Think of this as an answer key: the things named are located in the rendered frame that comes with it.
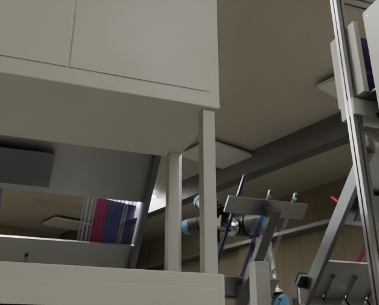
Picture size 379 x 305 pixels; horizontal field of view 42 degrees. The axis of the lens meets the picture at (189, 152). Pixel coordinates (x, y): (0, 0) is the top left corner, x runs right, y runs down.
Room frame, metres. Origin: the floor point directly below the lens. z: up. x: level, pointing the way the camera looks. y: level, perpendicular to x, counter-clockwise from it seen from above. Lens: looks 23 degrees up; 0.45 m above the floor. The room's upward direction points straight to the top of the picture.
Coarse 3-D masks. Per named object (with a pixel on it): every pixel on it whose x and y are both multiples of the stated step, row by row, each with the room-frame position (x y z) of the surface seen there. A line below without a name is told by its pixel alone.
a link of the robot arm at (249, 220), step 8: (248, 216) 2.49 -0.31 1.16; (256, 216) 2.46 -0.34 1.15; (248, 224) 2.48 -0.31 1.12; (256, 224) 2.46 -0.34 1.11; (248, 232) 2.52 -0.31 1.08; (256, 240) 2.49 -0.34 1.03; (272, 264) 2.50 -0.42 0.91; (272, 272) 2.50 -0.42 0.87; (272, 296) 2.50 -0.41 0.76; (280, 296) 2.50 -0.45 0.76; (272, 304) 2.50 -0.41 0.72; (280, 304) 2.49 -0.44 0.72; (288, 304) 2.55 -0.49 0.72
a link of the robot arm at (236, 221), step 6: (240, 216) 2.54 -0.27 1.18; (186, 222) 2.27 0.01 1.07; (192, 222) 2.25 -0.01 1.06; (234, 222) 2.50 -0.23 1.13; (240, 222) 2.51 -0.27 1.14; (186, 228) 2.28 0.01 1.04; (192, 228) 2.26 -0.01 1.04; (198, 228) 2.24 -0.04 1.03; (234, 228) 2.49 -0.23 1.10; (240, 228) 2.52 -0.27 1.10; (186, 234) 2.32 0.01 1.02; (228, 234) 2.54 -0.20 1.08; (234, 234) 2.52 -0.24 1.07; (240, 234) 2.54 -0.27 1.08
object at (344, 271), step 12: (336, 264) 2.06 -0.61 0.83; (348, 264) 2.07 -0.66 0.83; (360, 264) 2.09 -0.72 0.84; (324, 276) 2.09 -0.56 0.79; (336, 276) 2.11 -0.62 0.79; (348, 276) 2.12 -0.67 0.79; (360, 276) 2.14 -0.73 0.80; (324, 288) 2.14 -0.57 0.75; (336, 288) 2.16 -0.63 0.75; (348, 288) 2.18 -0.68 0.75; (360, 288) 2.19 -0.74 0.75
